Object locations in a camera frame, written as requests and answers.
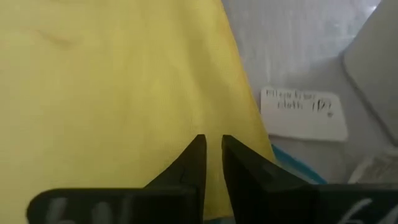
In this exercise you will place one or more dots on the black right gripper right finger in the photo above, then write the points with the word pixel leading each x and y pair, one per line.
pixel 280 202

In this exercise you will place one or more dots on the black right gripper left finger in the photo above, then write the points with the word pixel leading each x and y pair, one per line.
pixel 174 199

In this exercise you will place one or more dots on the yellow microfiber towel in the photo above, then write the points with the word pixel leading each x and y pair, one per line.
pixel 109 93

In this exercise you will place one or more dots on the white handwritten paper label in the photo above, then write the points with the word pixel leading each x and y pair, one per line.
pixel 304 124

